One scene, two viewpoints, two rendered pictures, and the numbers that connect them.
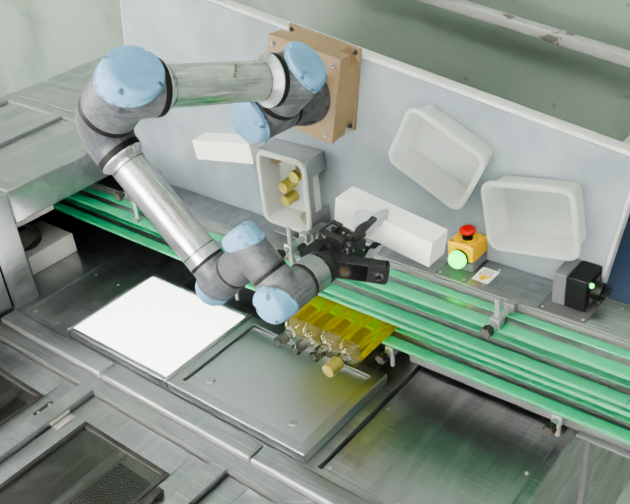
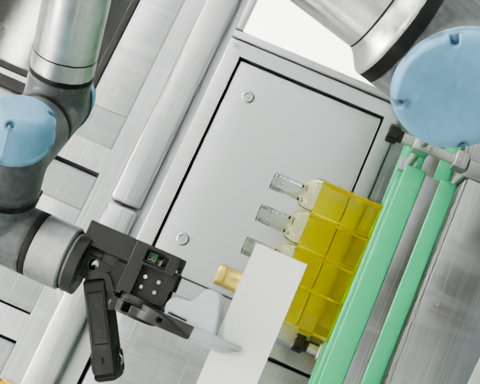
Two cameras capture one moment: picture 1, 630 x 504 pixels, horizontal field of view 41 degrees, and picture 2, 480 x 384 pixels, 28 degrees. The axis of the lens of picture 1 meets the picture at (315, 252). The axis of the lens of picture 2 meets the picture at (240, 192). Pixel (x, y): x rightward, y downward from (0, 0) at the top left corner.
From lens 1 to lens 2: 147 cm
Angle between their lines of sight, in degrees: 52
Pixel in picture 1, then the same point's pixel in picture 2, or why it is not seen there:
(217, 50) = not seen: outside the picture
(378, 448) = (173, 366)
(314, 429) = not seen: hidden behind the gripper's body
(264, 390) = (241, 178)
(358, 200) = (261, 286)
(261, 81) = (332, 20)
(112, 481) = not seen: hidden behind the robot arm
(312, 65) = (452, 108)
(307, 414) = (202, 254)
